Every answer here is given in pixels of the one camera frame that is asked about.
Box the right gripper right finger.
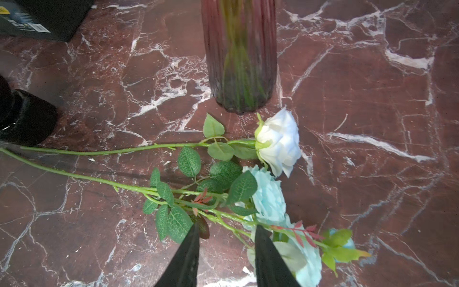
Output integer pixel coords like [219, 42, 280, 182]
[255, 225, 300, 287]

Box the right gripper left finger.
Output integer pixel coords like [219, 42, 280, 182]
[154, 224, 200, 287]

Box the large pale blue rose stem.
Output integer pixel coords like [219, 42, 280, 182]
[20, 108, 301, 177]

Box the black ceramic vase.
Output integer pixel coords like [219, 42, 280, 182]
[1, 77, 58, 146]

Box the dark red glass vase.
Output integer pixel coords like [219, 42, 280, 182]
[201, 1, 277, 114]

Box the yellow black toolbox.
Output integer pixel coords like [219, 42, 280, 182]
[1, 0, 94, 43]

